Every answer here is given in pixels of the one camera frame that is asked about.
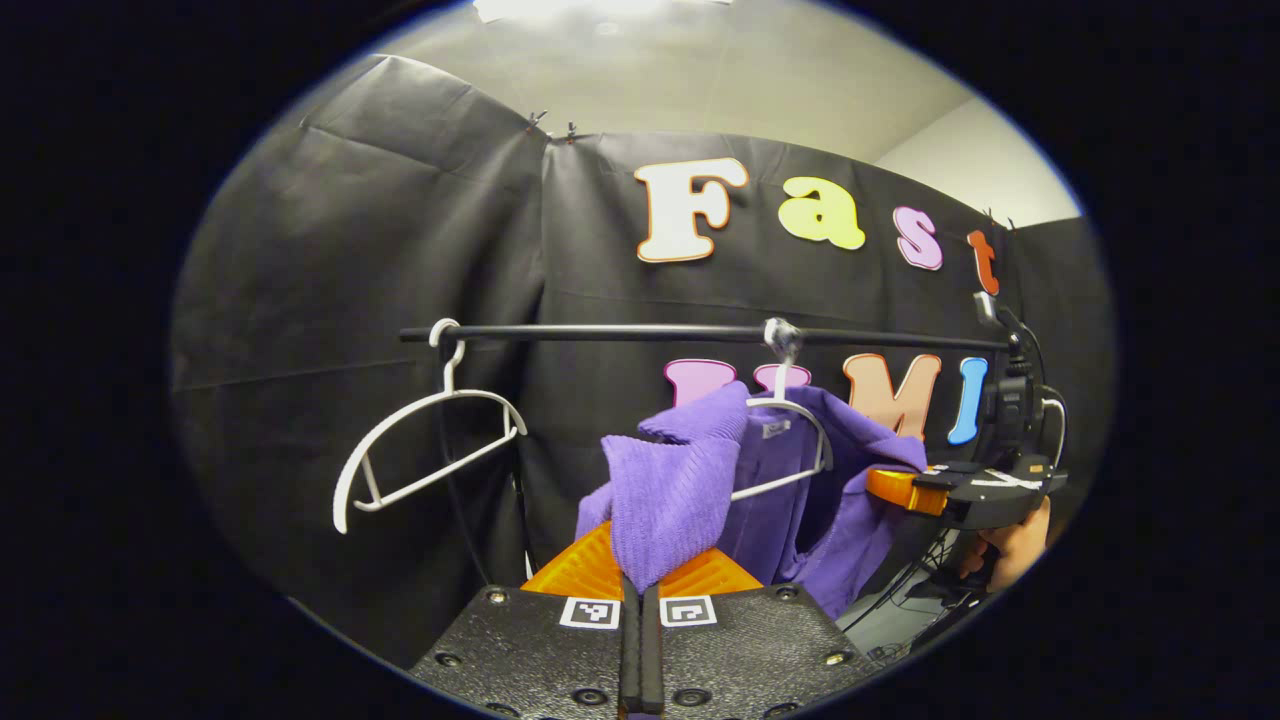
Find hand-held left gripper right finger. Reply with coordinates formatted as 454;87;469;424
641;545;881;717

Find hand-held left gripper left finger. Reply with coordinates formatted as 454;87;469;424
410;520;642;717

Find purple jacket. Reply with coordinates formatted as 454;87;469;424
575;380;931;621

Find white clothes hanger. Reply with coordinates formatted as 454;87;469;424
332;318;529;535
730;318;835;503

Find black clothes rack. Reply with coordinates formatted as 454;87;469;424
398;322;1013;591

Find black backdrop cloth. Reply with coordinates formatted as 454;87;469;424
170;55;1117;671

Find ceiling light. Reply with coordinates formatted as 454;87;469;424
472;0;736;24

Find black floor cables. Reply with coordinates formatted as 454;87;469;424
840;540;991;653

